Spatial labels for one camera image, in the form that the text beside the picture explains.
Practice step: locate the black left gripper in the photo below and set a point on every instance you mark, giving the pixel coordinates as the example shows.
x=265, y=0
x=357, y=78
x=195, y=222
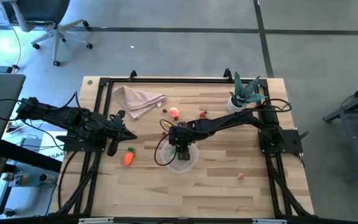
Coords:
x=117, y=130

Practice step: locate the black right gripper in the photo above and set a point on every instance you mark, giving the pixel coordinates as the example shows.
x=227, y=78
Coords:
x=182, y=135

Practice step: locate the clear plastic tupperware container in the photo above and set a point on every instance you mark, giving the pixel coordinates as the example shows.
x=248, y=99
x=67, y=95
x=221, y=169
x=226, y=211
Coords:
x=169, y=166

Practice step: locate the orange toy carrot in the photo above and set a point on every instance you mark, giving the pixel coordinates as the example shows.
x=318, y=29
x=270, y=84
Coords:
x=128, y=158

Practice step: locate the toy peach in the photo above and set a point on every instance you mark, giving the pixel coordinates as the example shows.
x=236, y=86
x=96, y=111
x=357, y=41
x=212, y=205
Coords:
x=174, y=112

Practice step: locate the red toy strawberry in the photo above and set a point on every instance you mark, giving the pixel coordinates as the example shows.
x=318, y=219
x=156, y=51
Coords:
x=202, y=114

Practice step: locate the small pink toy fruit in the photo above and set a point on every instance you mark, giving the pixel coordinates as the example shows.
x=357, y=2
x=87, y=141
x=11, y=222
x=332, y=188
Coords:
x=240, y=176

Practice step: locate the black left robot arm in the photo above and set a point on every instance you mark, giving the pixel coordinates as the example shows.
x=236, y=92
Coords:
x=64, y=115

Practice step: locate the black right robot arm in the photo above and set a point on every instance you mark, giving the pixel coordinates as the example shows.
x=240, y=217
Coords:
x=228, y=119

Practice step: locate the beige folded cloth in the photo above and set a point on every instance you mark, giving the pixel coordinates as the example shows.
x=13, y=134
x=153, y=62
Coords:
x=135, y=101

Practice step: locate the white printed paper sheet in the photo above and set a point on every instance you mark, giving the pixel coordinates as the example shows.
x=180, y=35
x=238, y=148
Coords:
x=51, y=155

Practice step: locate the snake plant in white pot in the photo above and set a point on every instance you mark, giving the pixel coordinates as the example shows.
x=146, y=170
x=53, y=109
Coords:
x=244, y=95

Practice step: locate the white cylinder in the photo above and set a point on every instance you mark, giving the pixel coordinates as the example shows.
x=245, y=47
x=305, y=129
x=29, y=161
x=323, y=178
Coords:
x=47, y=178

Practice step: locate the black desk beam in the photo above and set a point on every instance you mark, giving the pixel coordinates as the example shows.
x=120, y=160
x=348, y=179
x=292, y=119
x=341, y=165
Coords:
x=26, y=155

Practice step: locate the small brown jar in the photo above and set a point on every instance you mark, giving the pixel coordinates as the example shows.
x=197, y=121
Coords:
x=24, y=178

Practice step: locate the office chair with white base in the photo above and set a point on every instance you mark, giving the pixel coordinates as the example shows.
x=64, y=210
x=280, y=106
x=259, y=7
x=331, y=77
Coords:
x=39, y=11

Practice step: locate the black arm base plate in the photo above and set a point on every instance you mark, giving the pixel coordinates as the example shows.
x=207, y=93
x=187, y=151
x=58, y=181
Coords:
x=291, y=144
x=79, y=144

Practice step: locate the black aluminium table frame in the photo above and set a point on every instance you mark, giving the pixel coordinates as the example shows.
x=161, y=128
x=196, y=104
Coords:
x=182, y=80

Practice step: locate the silver aluminium frame post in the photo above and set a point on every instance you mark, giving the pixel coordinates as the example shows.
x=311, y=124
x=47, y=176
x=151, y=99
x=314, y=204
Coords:
x=269, y=221
x=95, y=220

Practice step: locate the grey metal table frame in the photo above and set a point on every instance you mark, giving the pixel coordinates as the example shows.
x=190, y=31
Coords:
x=353, y=146

